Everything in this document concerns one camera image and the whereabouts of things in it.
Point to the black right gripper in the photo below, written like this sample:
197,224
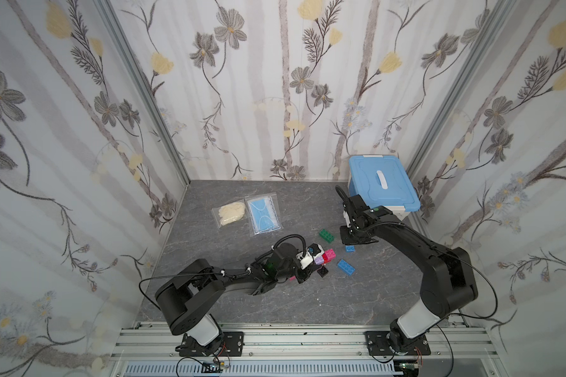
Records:
350,213

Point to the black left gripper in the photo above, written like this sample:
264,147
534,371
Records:
299,272

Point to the green lego brick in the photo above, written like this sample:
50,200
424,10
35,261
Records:
327,236

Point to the pink lego brick top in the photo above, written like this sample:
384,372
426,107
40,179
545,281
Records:
328,256

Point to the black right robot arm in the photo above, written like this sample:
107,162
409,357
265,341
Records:
445,278

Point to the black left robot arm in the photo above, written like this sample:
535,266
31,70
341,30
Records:
286,248

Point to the black lego brick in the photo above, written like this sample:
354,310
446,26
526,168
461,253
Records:
323,271

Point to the blue lid storage box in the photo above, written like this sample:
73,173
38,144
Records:
382,181

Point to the bagged blue face mask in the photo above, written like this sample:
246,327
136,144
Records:
263,213

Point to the bagged cream gloves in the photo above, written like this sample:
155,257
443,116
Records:
229,213

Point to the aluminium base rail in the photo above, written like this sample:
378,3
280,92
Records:
305,350

